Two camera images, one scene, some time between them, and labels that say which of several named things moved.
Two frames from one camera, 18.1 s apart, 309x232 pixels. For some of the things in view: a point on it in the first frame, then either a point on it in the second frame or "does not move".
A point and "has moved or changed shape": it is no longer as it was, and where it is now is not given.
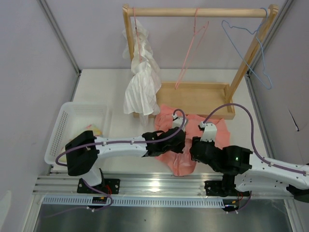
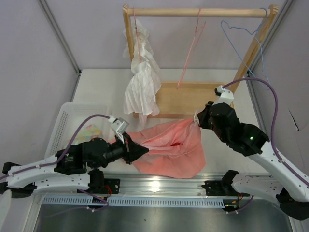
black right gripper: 197,138 -> 203,115
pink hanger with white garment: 137,34 does not move
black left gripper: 179,149 -> 132,150
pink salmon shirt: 182,163 has moved or changed shape
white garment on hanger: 143,87 does not move
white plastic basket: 74,119 does not move
